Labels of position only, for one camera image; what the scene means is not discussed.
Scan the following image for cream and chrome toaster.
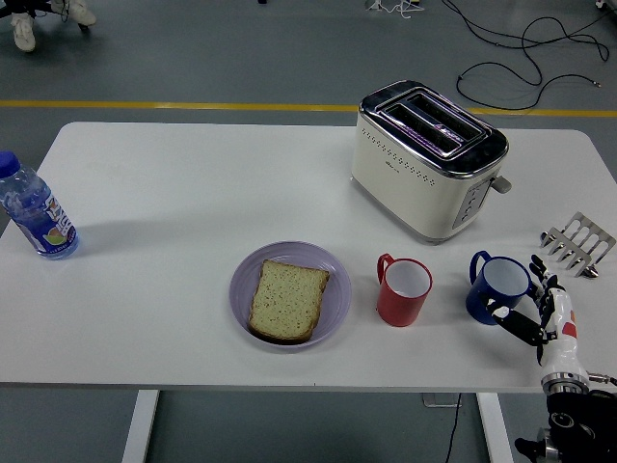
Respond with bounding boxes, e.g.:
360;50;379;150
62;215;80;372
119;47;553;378
350;79;513;246

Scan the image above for clear bottle with blue cap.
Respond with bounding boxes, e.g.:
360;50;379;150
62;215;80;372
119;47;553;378
0;150;80;261

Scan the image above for black floor cable with plug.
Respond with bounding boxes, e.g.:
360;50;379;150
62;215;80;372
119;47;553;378
455;15;604;113

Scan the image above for white floor cables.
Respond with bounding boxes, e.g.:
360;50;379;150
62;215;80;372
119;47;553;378
364;0;426;21

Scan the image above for purple round plate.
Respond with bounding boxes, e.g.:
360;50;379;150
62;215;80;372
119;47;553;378
228;240;353;353

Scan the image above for red cup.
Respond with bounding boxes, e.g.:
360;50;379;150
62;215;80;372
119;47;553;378
376;253;434;328

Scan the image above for white table leg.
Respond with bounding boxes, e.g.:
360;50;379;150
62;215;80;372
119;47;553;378
476;393;515;463
121;389;161;463

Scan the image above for bread slice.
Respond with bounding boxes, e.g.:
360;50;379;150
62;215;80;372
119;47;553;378
247;259;332;345

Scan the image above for blue cup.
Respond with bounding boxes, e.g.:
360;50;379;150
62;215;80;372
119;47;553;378
465;250;536;326

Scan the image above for person's white shoe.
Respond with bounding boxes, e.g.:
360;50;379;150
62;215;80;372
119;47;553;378
10;12;38;53
49;0;97;27

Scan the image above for long black floor cable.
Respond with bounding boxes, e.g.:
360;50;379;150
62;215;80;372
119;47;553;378
441;0;617;63

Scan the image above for black cable under table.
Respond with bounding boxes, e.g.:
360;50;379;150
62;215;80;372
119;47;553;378
443;394;463;463

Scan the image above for grey box under table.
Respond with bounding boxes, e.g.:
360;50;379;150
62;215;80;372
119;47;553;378
422;393;463;409

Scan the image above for metal toast rack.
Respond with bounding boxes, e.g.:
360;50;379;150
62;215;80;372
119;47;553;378
538;210;617;280

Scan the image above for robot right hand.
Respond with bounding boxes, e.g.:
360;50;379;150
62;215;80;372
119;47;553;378
478;254;590;380

